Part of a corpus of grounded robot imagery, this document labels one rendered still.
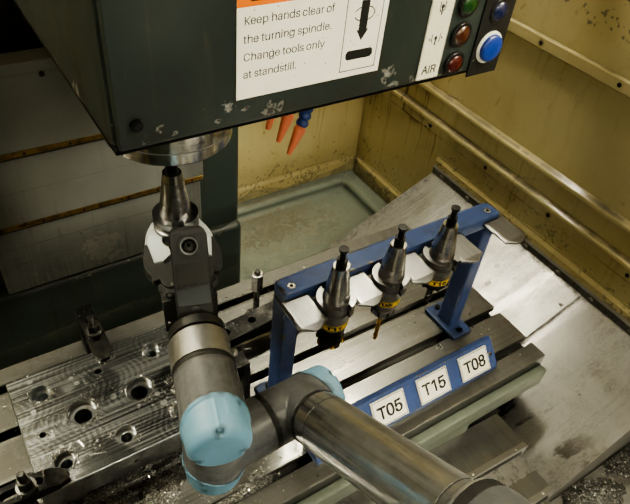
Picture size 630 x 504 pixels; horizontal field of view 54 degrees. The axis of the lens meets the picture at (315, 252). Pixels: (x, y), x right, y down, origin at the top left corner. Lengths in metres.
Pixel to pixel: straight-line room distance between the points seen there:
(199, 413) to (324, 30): 0.41
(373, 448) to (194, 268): 0.30
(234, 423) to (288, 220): 1.47
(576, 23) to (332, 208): 1.02
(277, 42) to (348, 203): 1.68
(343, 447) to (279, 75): 0.40
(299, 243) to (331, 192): 0.31
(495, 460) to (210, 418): 0.89
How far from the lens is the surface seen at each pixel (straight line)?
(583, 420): 1.57
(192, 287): 0.77
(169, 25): 0.51
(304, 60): 0.58
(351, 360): 1.31
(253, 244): 2.00
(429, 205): 1.88
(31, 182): 1.31
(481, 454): 1.45
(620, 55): 1.49
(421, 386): 1.24
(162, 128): 0.54
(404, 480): 0.65
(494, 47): 0.73
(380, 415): 1.20
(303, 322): 0.94
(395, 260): 0.98
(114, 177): 1.36
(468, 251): 1.12
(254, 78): 0.56
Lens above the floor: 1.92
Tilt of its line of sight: 42 degrees down
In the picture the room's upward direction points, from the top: 7 degrees clockwise
